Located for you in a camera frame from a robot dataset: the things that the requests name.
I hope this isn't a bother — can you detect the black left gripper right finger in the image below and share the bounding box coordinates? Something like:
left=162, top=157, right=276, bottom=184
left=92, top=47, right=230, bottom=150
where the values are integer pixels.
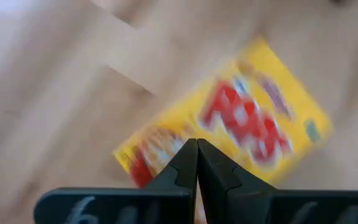
left=197, top=139, right=358, bottom=224

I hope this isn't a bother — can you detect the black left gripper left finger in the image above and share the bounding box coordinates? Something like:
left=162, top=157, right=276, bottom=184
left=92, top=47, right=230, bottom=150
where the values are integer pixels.
left=33, top=139, right=198, bottom=224

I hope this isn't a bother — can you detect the yellow Corn Pops box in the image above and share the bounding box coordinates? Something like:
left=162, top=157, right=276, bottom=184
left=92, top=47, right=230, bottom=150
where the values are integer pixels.
left=112, top=35, right=335, bottom=190

